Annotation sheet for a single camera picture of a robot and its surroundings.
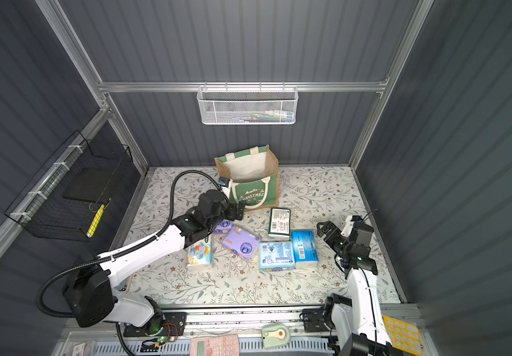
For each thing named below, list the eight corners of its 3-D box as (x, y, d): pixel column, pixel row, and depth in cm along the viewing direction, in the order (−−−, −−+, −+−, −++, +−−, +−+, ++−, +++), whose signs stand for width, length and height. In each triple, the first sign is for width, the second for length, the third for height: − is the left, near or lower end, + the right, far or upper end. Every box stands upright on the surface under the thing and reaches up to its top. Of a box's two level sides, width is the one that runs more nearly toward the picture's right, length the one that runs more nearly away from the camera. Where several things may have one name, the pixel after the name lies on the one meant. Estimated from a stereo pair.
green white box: (267, 241, 95) (268, 234, 91) (269, 214, 104) (270, 207, 99) (289, 242, 95) (290, 236, 90) (289, 216, 103) (290, 209, 99)
